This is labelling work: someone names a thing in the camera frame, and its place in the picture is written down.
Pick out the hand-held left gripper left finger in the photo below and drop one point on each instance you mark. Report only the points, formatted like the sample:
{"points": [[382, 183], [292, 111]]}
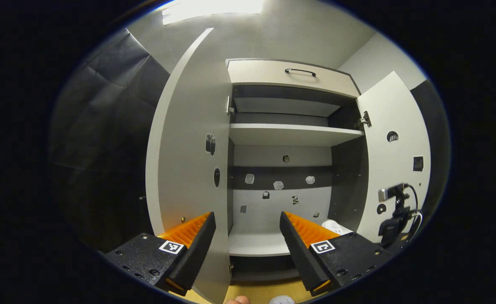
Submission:
{"points": [[199, 249]]}

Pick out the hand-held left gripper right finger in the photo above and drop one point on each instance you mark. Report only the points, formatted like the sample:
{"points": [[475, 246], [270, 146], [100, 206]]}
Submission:
{"points": [[298, 253]]}

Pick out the white shoe cabinet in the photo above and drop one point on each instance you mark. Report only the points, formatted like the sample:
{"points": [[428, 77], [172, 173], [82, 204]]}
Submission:
{"points": [[273, 219]]}

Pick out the white shoe cabinet door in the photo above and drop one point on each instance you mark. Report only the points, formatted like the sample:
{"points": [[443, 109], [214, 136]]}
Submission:
{"points": [[393, 169], [188, 147]]}

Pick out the metal door hinge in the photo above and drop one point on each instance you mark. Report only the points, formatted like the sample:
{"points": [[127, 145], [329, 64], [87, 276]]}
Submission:
{"points": [[364, 120], [229, 106]]}

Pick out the white cabinet shelf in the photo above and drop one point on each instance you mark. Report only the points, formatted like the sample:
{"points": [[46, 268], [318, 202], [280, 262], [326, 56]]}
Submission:
{"points": [[290, 135], [281, 106]]}

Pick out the black backdrop cloth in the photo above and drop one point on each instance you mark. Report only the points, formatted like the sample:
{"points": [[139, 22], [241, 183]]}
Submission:
{"points": [[104, 126], [437, 139]]}

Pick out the ceiling light panel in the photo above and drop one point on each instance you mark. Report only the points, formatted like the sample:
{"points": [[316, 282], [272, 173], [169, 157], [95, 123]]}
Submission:
{"points": [[214, 8]]}

